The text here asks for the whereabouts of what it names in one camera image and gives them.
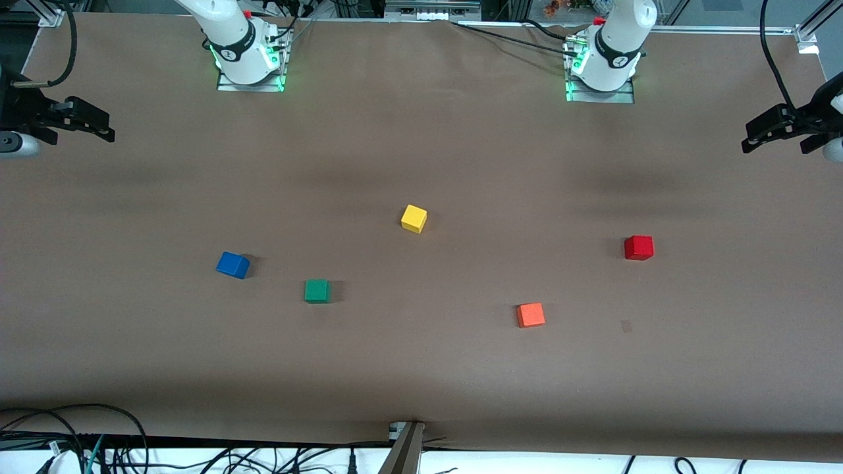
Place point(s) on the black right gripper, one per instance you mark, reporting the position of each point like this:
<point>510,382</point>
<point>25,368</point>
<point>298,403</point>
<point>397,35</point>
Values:
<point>20,106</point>

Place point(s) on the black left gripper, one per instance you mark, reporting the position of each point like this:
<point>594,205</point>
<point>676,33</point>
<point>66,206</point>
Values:
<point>818,110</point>

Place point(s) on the red wooden cube block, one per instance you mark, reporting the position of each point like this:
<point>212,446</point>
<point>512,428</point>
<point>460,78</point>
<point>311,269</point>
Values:
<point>638,247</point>

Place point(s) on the blue wooden cube block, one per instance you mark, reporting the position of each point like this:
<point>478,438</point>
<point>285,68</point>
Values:
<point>231,264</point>

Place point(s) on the green wooden cube block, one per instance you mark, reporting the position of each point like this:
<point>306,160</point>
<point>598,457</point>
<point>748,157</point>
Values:
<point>316,290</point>

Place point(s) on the orange wooden cube block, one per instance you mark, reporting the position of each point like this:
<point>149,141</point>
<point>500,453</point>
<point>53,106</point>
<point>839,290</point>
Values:
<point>530,315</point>

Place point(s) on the yellow wooden cube block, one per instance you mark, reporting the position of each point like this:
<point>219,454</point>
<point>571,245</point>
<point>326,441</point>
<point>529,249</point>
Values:
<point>413,217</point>

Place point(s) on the grey power strip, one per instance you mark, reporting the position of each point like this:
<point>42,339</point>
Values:
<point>431,9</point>

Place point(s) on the brown paper table cover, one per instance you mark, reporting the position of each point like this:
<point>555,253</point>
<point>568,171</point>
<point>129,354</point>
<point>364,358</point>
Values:
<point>421,375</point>

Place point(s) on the aluminium corner bracket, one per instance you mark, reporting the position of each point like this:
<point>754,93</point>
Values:
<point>51,14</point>
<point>806,38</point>

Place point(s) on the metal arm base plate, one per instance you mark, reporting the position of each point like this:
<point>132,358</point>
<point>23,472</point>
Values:
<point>625,97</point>
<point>227,86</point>

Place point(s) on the small metal bracket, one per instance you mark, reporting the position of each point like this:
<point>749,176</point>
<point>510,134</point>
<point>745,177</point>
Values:
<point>396,431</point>

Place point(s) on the aluminium profile post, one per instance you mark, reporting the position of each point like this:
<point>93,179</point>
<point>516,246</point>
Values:
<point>403,454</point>

